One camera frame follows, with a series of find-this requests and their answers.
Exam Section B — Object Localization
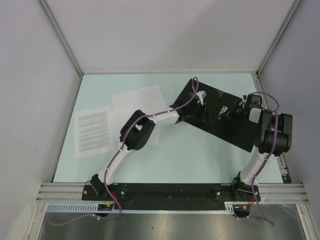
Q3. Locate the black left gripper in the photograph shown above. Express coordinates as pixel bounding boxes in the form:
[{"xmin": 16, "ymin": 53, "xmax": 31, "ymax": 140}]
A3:
[{"xmin": 186, "ymin": 102, "xmax": 211, "ymax": 123}]

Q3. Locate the red and black file folder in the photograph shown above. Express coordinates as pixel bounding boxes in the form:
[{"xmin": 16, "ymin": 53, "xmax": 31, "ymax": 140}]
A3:
[{"xmin": 184, "ymin": 82, "xmax": 257, "ymax": 152}]

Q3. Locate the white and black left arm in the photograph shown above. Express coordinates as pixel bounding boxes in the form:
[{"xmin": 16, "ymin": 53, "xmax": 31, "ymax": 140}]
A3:
[{"xmin": 90, "ymin": 99, "xmax": 210, "ymax": 200}]

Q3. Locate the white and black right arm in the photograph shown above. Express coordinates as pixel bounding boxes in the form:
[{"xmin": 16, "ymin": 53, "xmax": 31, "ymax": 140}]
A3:
[{"xmin": 217, "ymin": 94, "xmax": 293, "ymax": 201}]

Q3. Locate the blank white paper upper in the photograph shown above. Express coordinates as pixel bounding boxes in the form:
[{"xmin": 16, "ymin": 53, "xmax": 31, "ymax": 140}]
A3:
[{"xmin": 112, "ymin": 85, "xmax": 167, "ymax": 113}]

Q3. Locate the blank white paper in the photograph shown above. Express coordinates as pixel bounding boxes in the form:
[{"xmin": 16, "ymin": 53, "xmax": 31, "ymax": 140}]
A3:
[
  {"xmin": 111, "ymin": 108, "xmax": 161, "ymax": 146},
  {"xmin": 112, "ymin": 85, "xmax": 167, "ymax": 113}
]

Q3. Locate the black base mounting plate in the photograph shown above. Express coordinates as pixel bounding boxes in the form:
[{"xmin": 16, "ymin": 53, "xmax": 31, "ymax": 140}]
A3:
[{"xmin": 81, "ymin": 182, "xmax": 261, "ymax": 211}]

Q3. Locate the blank white paper lower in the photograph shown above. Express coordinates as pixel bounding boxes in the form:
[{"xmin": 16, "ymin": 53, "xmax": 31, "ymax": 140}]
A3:
[{"xmin": 111, "ymin": 108, "xmax": 161, "ymax": 146}]

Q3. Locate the printed text paper sheet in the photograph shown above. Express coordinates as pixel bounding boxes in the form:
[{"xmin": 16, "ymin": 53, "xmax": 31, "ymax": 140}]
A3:
[{"xmin": 74, "ymin": 105, "xmax": 115, "ymax": 159}]

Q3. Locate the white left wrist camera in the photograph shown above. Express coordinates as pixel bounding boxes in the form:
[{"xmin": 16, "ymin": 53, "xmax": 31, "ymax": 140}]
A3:
[{"xmin": 194, "ymin": 90, "xmax": 207, "ymax": 105}]

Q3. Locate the aluminium right side rail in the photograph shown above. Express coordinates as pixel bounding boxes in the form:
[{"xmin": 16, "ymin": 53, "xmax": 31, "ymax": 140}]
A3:
[{"xmin": 251, "ymin": 72, "xmax": 293, "ymax": 184}]

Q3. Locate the aluminium front frame rail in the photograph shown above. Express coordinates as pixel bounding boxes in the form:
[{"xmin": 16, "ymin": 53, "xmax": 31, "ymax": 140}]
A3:
[{"xmin": 36, "ymin": 182, "xmax": 309, "ymax": 204}]

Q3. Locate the light blue slotted cable duct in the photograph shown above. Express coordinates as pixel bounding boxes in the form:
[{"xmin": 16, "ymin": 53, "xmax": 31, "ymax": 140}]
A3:
[{"xmin": 46, "ymin": 202, "xmax": 234, "ymax": 215}]

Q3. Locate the aluminium right corner post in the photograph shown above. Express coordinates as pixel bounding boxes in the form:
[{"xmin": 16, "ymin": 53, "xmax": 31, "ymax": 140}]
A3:
[{"xmin": 255, "ymin": 0, "xmax": 303, "ymax": 77}]

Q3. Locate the aluminium corner post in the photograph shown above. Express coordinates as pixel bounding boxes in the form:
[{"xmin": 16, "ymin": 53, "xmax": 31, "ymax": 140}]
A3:
[
  {"xmin": 37, "ymin": 0, "xmax": 84, "ymax": 78},
  {"xmin": 255, "ymin": 0, "xmax": 303, "ymax": 77}
]

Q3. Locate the aluminium left corner post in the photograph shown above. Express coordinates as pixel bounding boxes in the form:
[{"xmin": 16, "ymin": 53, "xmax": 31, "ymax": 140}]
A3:
[{"xmin": 37, "ymin": 0, "xmax": 84, "ymax": 78}]

